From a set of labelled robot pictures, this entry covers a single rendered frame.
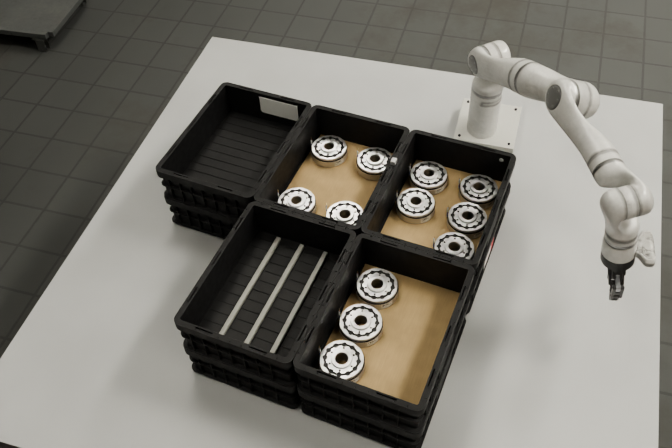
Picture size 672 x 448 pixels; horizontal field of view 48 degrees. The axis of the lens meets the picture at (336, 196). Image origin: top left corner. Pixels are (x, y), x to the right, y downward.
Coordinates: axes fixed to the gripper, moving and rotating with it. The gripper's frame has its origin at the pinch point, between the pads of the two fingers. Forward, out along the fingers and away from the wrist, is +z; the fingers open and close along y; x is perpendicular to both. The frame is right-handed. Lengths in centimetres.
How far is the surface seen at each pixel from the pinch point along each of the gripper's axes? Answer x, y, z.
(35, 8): -276, -197, 46
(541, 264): -16.3, -15.6, 14.5
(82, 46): -248, -180, 60
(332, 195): -72, -23, -6
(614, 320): 1.7, 0.0, 16.3
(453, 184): -40, -31, -1
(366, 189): -63, -26, -5
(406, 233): -51, -12, -4
